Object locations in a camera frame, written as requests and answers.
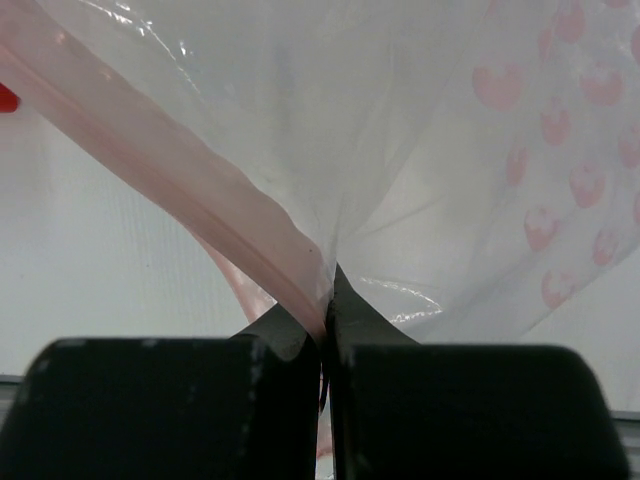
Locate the red plastic tray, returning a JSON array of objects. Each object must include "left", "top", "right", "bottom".
[{"left": 0, "top": 84, "right": 21, "bottom": 114}]

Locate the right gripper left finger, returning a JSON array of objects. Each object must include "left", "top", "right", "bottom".
[{"left": 1, "top": 306, "right": 320, "bottom": 479}]

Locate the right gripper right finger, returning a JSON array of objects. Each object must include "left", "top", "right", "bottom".
[{"left": 325, "top": 272, "right": 631, "bottom": 479}]

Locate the clear pink-dotted zip bag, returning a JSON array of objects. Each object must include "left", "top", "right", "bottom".
[{"left": 0, "top": 0, "right": 640, "bottom": 461}]

